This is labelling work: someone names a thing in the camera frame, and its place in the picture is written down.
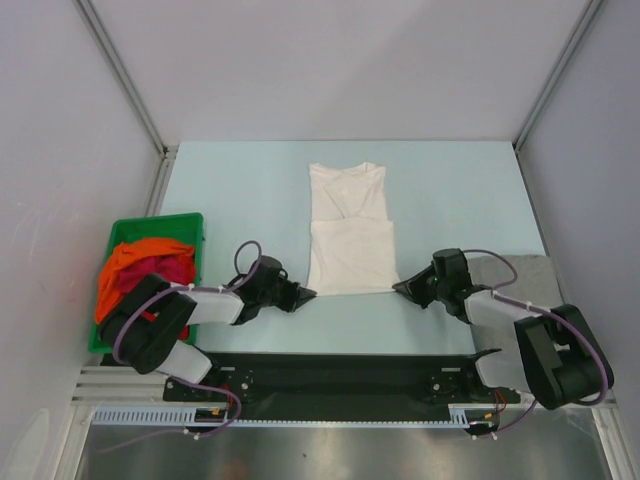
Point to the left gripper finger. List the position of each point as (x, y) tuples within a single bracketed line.
[(303, 291), (292, 304)]

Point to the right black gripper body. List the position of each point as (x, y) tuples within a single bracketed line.
[(436, 289)]

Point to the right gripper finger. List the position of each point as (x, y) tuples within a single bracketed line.
[(417, 295), (419, 284)]

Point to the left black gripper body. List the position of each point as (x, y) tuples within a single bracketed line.
[(283, 294)]

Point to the white printed t-shirt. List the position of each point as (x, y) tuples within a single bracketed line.
[(352, 236)]

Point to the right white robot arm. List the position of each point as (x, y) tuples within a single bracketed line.
[(549, 353)]

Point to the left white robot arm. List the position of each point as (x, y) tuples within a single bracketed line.
[(144, 328)]

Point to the folded grey t-shirt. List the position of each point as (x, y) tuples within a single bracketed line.
[(536, 282)]

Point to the magenta t-shirt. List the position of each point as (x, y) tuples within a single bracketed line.
[(172, 268)]

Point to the green plastic bin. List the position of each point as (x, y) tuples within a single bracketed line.
[(187, 228)]

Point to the red t-shirt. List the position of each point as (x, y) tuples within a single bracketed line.
[(186, 332)]

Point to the orange t-shirt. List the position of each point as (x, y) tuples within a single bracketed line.
[(124, 255)]

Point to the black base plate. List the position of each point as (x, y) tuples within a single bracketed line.
[(347, 386)]

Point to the white slotted cable duct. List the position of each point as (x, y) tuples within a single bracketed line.
[(452, 417)]

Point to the left corner aluminium post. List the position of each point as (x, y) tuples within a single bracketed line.
[(98, 31)]

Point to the corner aluminium post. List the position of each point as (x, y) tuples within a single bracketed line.
[(568, 53), (98, 31)]

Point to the aluminium frame rail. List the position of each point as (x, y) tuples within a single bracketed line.
[(113, 385)]

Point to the right corner aluminium post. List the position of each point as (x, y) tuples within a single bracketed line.
[(568, 53)]

